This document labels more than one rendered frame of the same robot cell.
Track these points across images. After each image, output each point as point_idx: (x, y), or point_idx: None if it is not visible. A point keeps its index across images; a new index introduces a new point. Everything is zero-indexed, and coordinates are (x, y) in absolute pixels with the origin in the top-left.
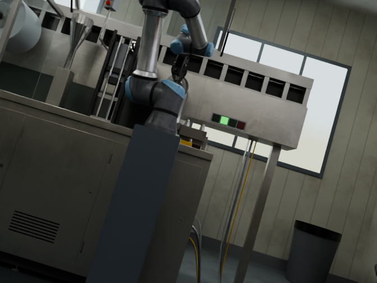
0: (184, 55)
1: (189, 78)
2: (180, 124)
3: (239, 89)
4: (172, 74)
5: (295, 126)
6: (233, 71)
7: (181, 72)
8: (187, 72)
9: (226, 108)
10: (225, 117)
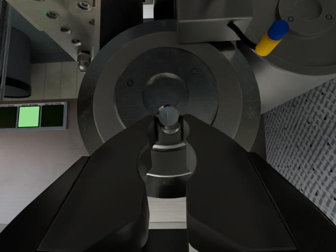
0: None
1: (158, 205)
2: None
3: (6, 218)
4: (247, 154)
5: None
6: None
7: (100, 239)
8: (169, 221)
9: (30, 153)
10: (28, 126)
